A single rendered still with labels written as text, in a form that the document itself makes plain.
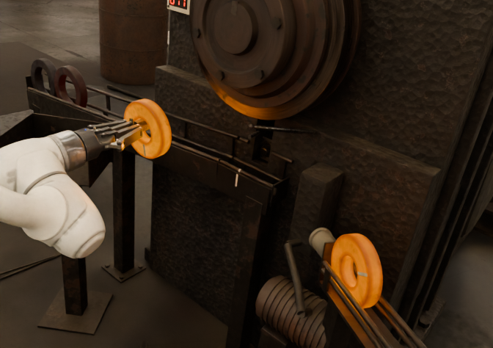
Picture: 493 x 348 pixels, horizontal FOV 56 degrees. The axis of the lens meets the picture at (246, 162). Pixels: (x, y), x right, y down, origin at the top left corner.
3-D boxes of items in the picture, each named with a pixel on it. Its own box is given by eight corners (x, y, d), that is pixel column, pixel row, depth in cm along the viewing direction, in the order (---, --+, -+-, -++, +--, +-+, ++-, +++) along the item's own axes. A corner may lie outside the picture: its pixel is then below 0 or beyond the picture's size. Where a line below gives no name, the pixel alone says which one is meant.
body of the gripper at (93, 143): (67, 155, 110) (101, 143, 116) (89, 169, 105) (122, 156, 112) (64, 126, 106) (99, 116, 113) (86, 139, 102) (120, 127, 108)
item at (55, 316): (48, 285, 180) (31, 112, 147) (115, 294, 180) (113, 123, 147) (22, 324, 162) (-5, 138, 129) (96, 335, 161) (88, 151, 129)
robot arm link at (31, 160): (38, 156, 107) (70, 195, 103) (-33, 180, 96) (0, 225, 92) (42, 122, 100) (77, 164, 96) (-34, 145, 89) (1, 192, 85)
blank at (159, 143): (130, 93, 123) (119, 96, 121) (169, 103, 114) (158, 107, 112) (136, 147, 130) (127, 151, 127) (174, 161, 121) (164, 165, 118)
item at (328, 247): (345, 279, 110) (353, 239, 106) (346, 280, 110) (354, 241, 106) (317, 282, 108) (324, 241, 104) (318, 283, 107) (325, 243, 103)
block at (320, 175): (306, 231, 135) (321, 158, 124) (329, 244, 130) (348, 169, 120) (285, 247, 127) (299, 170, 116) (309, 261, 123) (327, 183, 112)
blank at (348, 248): (346, 300, 105) (333, 302, 104) (340, 232, 107) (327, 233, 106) (387, 313, 91) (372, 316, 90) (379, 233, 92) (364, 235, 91)
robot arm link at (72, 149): (67, 181, 102) (91, 172, 106) (63, 145, 97) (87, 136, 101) (45, 166, 106) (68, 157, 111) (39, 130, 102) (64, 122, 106)
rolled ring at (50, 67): (50, 62, 183) (59, 62, 185) (27, 55, 193) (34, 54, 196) (56, 108, 190) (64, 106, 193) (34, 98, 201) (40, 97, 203)
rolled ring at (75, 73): (77, 70, 172) (85, 69, 175) (50, 62, 183) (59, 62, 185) (82, 118, 180) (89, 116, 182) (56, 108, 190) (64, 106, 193)
